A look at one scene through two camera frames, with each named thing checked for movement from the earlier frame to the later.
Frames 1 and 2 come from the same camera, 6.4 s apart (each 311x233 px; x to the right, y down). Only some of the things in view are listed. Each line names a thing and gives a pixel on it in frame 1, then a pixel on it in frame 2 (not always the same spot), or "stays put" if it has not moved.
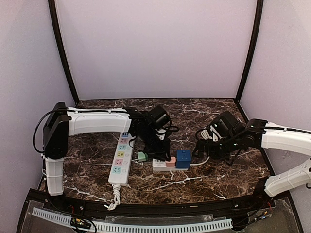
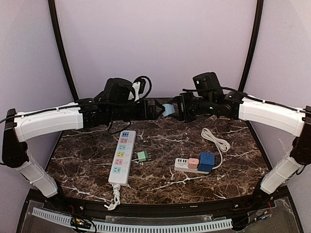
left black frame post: (52, 6) stays put
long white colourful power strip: (121, 165) stays put
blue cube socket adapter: (183, 158) → (207, 161)
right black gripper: (204, 147) → (183, 107)
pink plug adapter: (171, 163) → (193, 163)
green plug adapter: (142, 156) stays put
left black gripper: (158, 148) → (151, 109)
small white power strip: (160, 166) → (182, 165)
